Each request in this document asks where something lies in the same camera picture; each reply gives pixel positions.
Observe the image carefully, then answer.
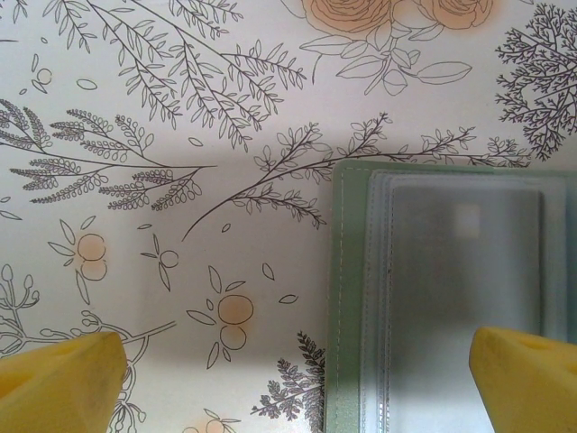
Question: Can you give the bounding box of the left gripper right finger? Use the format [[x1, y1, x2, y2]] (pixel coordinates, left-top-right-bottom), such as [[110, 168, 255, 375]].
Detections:
[[468, 327, 577, 433]]

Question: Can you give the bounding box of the green card holder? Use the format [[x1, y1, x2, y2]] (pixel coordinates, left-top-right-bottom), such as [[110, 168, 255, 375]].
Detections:
[[323, 157, 577, 433]]

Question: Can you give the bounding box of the black credit card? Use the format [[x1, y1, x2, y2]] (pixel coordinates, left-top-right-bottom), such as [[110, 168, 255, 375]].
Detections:
[[390, 185, 545, 357]]

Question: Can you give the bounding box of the floral paper table cover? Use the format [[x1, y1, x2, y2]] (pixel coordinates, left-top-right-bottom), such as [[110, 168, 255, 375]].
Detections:
[[0, 0, 577, 433]]

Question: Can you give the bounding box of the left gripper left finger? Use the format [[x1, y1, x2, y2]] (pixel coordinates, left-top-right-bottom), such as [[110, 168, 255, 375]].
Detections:
[[0, 331, 128, 433]]

